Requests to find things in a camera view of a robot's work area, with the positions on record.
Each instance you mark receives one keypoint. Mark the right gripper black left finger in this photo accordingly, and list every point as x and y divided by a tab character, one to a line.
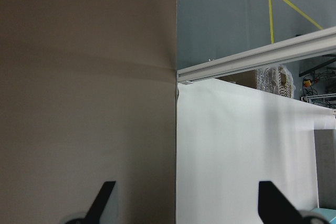
100	202

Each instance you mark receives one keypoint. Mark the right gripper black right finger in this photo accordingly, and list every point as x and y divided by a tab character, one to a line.
274	207

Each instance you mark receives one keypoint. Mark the white hanging sheet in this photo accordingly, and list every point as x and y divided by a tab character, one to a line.
231	137

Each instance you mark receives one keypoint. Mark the bubble wrap roll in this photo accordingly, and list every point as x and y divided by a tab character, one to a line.
276	79

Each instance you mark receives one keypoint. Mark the cardboard box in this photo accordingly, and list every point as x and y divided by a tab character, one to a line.
247	79

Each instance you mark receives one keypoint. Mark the aluminium frame rail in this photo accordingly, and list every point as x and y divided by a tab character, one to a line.
302	47

